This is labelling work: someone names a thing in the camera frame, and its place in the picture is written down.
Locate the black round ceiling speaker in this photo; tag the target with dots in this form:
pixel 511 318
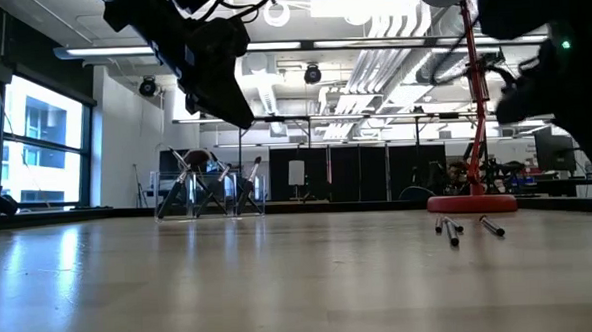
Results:
pixel 312 74
pixel 147 86

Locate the white sign board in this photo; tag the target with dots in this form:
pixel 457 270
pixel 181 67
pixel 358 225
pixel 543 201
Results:
pixel 296 172

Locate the black brush long silver ferrule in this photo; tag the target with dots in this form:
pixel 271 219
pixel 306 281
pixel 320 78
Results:
pixel 493 226

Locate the black office desk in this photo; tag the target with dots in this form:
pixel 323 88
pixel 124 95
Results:
pixel 567 188

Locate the black aluminium table frame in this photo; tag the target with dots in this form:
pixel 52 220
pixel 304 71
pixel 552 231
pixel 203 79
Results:
pixel 328 205

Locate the slim black makeup brush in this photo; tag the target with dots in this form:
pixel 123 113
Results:
pixel 169 196

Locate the red desk lamp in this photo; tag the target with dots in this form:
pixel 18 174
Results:
pixel 473 204

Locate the long ceiling light bar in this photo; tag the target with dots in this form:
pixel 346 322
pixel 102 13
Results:
pixel 281 45

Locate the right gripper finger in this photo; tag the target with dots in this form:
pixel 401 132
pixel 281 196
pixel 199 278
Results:
pixel 523 101

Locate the medium black makeup brush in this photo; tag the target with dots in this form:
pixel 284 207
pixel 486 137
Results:
pixel 214 190

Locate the large glass window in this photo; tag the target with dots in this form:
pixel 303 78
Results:
pixel 40 147

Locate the fan-shaped makeup brush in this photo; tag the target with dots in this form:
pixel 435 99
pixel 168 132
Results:
pixel 196 158

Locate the clear acrylic organizer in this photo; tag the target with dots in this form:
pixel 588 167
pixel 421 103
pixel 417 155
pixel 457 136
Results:
pixel 230 199

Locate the long black makeup brush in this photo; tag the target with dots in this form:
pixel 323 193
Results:
pixel 452 234

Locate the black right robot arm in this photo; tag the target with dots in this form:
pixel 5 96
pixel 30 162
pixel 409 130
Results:
pixel 524 6

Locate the black partition panels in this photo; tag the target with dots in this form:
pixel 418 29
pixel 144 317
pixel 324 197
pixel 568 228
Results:
pixel 356 173

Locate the long ceiling light strip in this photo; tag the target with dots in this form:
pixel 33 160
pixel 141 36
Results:
pixel 106 51

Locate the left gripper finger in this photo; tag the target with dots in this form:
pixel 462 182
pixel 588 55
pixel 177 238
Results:
pixel 223 106

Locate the black computer monitor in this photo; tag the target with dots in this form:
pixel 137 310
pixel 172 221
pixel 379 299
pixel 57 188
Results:
pixel 553 150

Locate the silver air duct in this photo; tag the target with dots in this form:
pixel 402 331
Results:
pixel 442 72

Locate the thin black makeup brush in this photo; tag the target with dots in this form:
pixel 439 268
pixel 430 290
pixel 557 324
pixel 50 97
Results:
pixel 175 154
pixel 438 226

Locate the slim brush silver ferrule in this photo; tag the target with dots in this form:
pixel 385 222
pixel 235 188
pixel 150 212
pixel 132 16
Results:
pixel 250 186

